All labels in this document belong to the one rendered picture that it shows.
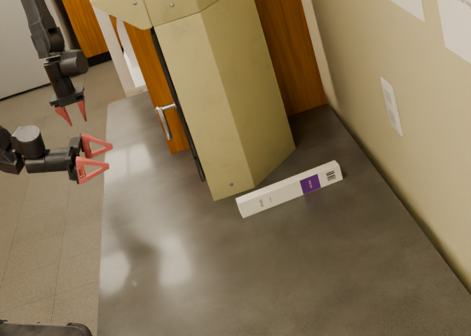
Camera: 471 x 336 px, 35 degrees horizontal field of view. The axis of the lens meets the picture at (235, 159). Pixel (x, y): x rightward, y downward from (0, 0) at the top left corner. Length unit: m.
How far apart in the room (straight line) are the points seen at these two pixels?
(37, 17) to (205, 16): 0.63
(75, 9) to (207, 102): 5.13
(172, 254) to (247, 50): 0.53
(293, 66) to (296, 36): 0.09
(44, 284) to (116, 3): 2.31
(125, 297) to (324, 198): 0.51
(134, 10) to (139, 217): 0.55
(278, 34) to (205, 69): 0.44
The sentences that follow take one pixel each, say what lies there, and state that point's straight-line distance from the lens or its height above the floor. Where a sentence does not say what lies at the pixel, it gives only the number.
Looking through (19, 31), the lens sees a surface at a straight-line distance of 6.81.
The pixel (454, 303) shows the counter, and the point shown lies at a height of 0.94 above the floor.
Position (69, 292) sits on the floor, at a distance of 3.65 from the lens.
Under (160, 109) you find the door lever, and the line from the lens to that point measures 1.82.
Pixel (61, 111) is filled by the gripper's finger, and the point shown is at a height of 1.16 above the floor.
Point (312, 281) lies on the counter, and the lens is 1.50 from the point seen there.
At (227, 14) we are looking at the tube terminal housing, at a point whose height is 1.37.
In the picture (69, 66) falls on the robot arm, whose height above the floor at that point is 1.28.
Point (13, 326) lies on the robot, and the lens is 3.14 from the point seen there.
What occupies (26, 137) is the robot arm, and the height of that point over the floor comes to 1.26.
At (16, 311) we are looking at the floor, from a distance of 3.71.
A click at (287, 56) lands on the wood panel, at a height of 1.12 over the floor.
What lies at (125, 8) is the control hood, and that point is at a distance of 1.71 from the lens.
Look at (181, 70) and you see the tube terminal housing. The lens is 1.75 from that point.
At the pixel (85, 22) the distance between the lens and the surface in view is 6.87.
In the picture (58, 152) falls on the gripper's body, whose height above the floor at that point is 1.18.
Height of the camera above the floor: 1.82
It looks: 25 degrees down
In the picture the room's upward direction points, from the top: 18 degrees counter-clockwise
